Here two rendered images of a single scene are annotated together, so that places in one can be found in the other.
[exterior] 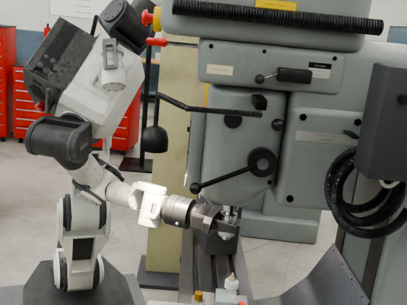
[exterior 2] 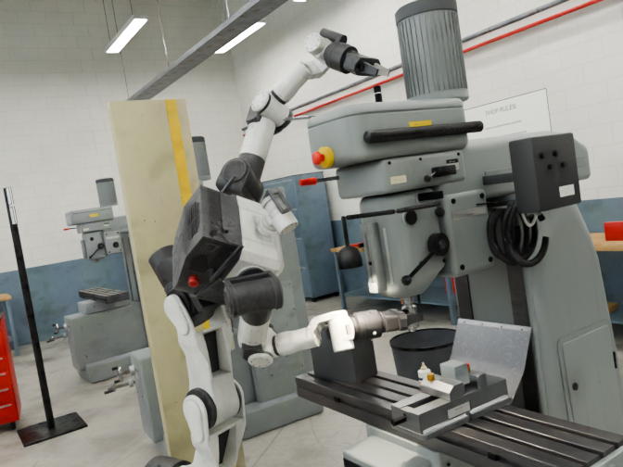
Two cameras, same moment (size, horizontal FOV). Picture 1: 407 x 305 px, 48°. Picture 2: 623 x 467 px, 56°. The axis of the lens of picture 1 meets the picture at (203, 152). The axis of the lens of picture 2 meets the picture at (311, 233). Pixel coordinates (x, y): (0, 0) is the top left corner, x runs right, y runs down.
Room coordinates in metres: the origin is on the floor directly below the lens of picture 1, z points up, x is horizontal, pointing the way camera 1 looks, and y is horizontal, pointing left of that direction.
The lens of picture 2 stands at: (-0.28, 1.05, 1.66)
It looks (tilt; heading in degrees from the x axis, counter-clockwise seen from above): 4 degrees down; 330
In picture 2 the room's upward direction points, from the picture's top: 9 degrees counter-clockwise
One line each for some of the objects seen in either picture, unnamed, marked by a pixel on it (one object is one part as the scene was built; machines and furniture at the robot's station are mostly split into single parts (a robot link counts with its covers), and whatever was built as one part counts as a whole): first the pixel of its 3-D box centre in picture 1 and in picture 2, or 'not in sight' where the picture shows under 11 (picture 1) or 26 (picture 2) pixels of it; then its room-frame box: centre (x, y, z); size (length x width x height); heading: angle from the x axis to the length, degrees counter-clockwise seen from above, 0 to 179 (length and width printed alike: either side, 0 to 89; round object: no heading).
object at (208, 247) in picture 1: (216, 216); (341, 349); (1.59, -0.07, 1.07); 0.22 x 0.12 x 0.20; 14
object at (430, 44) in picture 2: not in sight; (431, 56); (1.18, -0.34, 2.05); 0.20 x 0.20 x 0.32
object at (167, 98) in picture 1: (172, 101); (372, 214); (1.06, 0.08, 1.58); 0.17 x 0.01 x 0.01; 30
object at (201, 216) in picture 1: (197, 216); (383, 322); (1.20, 0.00, 1.23); 0.13 x 0.12 x 0.10; 162
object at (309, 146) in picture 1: (310, 148); (444, 233); (1.18, -0.28, 1.47); 0.24 x 0.19 x 0.26; 3
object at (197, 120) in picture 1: (195, 147); (374, 257); (1.17, 0.02, 1.44); 0.04 x 0.04 x 0.21; 3
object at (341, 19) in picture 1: (277, 17); (426, 132); (1.03, -0.13, 1.79); 0.45 x 0.04 x 0.04; 93
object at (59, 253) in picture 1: (78, 267); not in sight; (1.77, 0.49, 0.68); 0.21 x 0.20 x 0.13; 22
